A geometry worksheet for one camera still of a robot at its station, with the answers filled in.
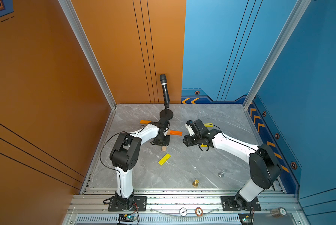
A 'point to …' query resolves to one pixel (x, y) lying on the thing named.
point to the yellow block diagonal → (164, 159)
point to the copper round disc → (198, 211)
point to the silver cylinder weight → (221, 174)
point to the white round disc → (183, 212)
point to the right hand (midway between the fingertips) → (186, 139)
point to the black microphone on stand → (166, 114)
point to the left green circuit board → (126, 217)
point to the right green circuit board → (246, 218)
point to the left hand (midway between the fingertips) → (167, 142)
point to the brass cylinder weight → (195, 183)
